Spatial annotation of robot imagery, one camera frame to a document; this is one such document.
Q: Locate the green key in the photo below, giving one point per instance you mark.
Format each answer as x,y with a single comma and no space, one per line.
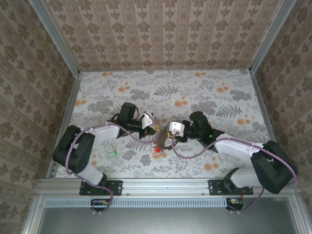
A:
112,154

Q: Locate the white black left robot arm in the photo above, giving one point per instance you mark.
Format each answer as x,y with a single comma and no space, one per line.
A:
102,130

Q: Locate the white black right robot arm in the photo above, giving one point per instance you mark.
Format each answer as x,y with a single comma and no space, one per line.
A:
234,147

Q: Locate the grey metal sheet panel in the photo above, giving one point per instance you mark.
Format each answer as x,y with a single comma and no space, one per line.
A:
170,221

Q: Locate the aluminium mounting rail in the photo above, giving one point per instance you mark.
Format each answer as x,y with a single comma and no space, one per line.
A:
165,186

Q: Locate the aluminium table edge rail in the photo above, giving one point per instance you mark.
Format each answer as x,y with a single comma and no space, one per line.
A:
165,70
64,122
264,109

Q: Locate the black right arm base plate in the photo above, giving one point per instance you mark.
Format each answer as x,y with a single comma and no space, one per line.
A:
217,187

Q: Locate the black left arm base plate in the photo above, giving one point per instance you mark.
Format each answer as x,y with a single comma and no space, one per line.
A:
114,187

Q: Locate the aluminium frame post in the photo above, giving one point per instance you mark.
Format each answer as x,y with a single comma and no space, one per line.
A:
55,39
270,36

